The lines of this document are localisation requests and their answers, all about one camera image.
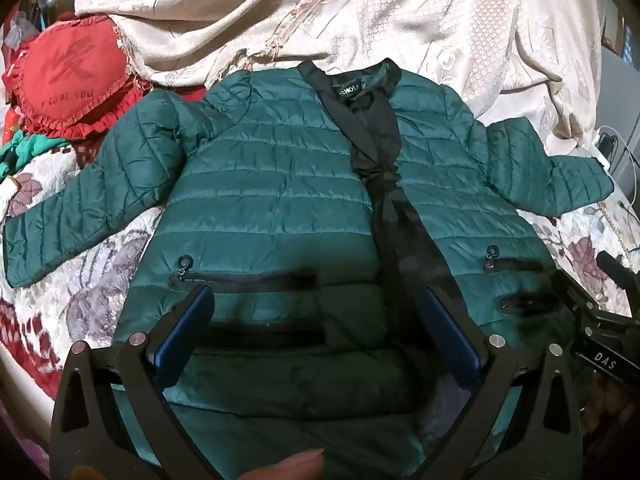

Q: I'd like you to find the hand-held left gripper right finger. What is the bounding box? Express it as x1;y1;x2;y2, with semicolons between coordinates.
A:
415;285;587;480

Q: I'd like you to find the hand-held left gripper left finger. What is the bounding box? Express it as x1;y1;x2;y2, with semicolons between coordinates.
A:
50;282;236;480

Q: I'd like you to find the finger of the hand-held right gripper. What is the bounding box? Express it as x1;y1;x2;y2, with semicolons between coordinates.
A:
550;270;602;313
596;249;640;292

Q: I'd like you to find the green quilted jacket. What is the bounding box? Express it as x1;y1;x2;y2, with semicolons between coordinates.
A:
2;57;616;480

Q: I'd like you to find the person's left hand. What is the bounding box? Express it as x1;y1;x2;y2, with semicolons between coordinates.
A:
235;449;327;480

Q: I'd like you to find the floral bedspread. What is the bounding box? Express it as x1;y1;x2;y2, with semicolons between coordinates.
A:
0;85;640;480

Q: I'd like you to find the green cloth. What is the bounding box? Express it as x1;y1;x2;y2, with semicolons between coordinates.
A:
0;130;68;183

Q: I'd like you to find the red heart pillow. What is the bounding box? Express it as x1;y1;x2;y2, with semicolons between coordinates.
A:
2;14;151;142

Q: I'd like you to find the beige patterned blanket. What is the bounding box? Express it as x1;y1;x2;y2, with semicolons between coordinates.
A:
75;0;631;161

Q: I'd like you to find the white cable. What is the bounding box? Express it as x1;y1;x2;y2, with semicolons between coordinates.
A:
594;125;637;173

